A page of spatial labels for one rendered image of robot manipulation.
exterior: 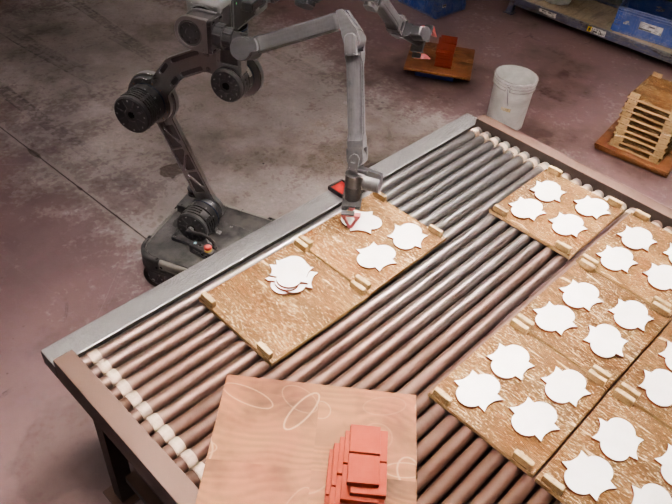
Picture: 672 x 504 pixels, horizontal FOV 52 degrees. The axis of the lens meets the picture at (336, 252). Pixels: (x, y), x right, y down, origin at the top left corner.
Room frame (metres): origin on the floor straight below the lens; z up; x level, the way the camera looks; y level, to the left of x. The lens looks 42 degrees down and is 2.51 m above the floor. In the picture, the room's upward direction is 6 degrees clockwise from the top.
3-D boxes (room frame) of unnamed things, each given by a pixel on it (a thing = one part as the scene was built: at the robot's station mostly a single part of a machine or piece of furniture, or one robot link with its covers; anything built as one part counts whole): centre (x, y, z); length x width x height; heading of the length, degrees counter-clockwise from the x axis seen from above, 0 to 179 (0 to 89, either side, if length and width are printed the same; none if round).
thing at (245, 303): (1.50, 0.15, 0.93); 0.41 x 0.35 x 0.02; 139
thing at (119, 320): (1.97, 0.11, 0.89); 2.08 x 0.09 x 0.06; 139
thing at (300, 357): (1.67, -0.25, 0.90); 1.95 x 0.05 x 0.05; 139
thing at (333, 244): (1.82, -0.12, 0.93); 0.41 x 0.35 x 0.02; 140
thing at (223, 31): (2.21, 0.45, 1.45); 0.09 x 0.08 x 0.12; 162
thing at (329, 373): (1.60, -0.32, 0.90); 1.95 x 0.05 x 0.05; 139
